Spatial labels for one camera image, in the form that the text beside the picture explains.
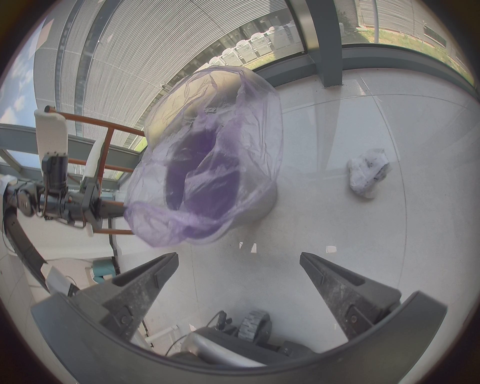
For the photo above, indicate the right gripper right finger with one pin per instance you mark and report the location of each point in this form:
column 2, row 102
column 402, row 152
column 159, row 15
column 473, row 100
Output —
column 337, row 292

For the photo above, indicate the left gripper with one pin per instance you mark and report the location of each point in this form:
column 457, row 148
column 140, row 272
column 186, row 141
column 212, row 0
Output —
column 75, row 212

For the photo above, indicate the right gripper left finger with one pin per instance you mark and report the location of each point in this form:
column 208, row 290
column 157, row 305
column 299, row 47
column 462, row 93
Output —
column 142, row 288

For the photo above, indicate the purple plastic bag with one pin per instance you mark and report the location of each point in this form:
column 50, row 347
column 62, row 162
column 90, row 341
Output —
column 255, row 131

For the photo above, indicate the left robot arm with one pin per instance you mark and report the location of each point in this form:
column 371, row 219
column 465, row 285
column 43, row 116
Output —
column 54, row 170

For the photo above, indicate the white trash bin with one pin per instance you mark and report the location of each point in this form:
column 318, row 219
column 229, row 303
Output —
column 262, row 202

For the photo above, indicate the white chair with wooden legs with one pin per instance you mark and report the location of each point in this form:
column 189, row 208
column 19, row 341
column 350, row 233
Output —
column 50, row 131

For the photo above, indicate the crumpled white paper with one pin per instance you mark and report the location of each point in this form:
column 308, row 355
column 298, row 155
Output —
column 367, row 172

